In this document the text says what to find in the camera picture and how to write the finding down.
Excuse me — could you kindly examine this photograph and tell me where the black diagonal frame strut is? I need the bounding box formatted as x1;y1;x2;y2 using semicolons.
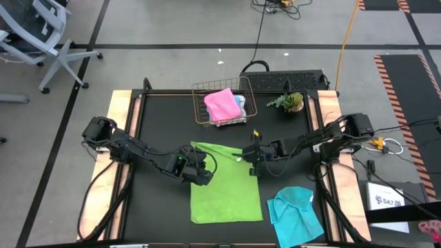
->
82;165;132;242
311;161;367;244

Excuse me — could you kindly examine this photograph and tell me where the white cable loop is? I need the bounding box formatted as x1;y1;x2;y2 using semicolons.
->
365;137;404;156

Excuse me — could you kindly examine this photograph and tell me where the gold wire basket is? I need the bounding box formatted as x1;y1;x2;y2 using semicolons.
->
191;76;258;129

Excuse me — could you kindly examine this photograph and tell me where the yellow floor cable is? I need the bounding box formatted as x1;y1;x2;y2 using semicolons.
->
335;0;361;92

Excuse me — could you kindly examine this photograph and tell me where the white labelled box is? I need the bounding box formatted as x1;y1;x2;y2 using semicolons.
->
365;181;411;234

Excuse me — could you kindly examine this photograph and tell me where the small green potted plant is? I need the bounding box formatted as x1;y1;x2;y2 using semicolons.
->
267;92;305;114

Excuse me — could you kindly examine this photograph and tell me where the teal microfiber towel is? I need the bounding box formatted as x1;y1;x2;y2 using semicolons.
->
267;186;325;248

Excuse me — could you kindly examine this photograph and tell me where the black hazard-striped floor mat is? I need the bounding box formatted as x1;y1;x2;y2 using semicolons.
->
357;0;411;14
374;54;441;203

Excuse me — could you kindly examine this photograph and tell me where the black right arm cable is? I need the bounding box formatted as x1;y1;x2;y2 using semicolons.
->
260;147;297;178

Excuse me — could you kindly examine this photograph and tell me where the black beam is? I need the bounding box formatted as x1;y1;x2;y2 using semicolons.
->
365;201;441;224

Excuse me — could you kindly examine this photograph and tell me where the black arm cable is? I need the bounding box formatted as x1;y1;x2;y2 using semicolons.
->
260;147;297;178
194;148;219;177

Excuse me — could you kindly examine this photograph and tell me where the black table frame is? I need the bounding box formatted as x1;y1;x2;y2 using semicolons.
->
109;77;341;248

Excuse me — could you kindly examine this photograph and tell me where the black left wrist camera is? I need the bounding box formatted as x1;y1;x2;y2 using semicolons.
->
191;170;215;187

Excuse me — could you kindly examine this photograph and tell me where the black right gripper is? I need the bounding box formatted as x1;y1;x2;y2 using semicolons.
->
231;139;274;166

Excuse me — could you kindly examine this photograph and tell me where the wooden table side board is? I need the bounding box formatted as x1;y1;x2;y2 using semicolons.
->
78;90;134;241
316;90;372;242

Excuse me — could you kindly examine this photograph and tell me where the pink patterned object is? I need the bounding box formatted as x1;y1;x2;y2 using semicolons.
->
418;220;441;244

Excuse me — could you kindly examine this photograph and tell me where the pink microfiber towel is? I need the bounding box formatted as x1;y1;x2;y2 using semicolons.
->
203;87;243;125

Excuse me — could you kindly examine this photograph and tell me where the black looping table cable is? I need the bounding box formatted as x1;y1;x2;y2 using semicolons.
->
76;160;119;241

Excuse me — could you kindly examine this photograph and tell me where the black cable tangle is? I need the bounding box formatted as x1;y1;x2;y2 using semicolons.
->
251;0;314;21

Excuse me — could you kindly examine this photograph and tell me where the black floor cable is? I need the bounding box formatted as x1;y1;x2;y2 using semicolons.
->
240;0;271;74
351;153;441;221

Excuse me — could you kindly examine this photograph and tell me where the black perforated computer case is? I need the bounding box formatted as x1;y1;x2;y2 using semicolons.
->
238;69;329;92

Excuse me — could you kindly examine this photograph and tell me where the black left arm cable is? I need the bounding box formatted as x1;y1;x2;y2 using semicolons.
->
194;148;219;177

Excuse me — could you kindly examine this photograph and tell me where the green microfiber towel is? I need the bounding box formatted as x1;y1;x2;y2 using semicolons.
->
189;141;265;225

